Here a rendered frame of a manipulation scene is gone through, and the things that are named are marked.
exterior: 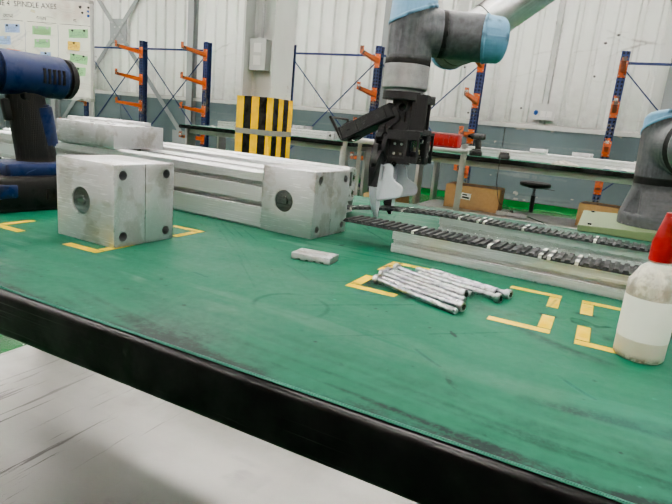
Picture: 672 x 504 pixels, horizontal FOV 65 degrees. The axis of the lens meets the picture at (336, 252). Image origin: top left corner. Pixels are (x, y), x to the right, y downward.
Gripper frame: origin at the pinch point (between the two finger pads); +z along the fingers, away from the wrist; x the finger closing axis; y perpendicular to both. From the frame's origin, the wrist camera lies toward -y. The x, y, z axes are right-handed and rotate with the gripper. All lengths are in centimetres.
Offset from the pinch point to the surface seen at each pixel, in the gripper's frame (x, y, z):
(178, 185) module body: -24.0, -25.0, -1.8
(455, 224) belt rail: -2.0, 14.7, 0.3
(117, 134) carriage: -23.7, -40.1, -8.6
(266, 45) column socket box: 251, -222, -67
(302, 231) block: -24.0, -0.6, 1.4
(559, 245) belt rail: -1.4, 30.7, 0.8
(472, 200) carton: 465, -108, 49
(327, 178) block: -20.8, 0.9, -6.2
